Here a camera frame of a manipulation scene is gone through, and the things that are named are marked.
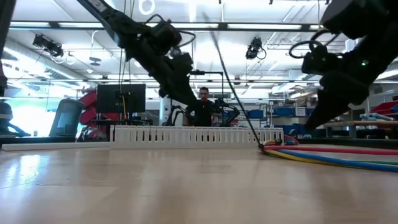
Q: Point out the red storage bin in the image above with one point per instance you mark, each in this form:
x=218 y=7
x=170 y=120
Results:
x=384 y=108

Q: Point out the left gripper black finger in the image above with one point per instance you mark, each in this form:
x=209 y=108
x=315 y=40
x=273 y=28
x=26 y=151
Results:
x=186 y=96

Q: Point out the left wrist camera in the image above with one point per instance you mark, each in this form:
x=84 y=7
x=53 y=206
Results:
x=166 y=34

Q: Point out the gray office chair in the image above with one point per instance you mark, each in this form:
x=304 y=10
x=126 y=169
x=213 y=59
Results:
x=66 y=116

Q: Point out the black zip tie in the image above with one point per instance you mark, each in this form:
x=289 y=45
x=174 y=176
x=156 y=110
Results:
x=239 y=105

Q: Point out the person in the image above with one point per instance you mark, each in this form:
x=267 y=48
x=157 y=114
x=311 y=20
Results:
x=203 y=112

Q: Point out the wooden workbench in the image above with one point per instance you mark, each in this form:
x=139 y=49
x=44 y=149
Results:
x=360 y=123

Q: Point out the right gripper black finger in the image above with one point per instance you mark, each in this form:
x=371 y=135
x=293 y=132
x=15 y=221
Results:
x=329 y=109

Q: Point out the gray pipes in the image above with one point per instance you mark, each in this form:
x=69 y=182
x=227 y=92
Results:
x=373 y=117

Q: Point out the black monitor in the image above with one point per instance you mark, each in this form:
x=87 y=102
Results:
x=109 y=99

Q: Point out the white flat duct cover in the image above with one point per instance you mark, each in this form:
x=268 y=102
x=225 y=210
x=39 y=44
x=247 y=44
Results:
x=56 y=146

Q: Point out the black ceiling-mounted camera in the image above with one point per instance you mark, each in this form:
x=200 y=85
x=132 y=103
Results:
x=48 y=46
x=255 y=48

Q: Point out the black bar stand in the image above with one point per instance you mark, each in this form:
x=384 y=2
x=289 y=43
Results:
x=206 y=72

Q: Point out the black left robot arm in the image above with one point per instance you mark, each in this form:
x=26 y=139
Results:
x=124 y=25

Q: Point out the red machine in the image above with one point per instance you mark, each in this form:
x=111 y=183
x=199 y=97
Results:
x=90 y=115

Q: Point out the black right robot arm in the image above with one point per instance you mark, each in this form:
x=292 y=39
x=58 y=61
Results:
x=382 y=46

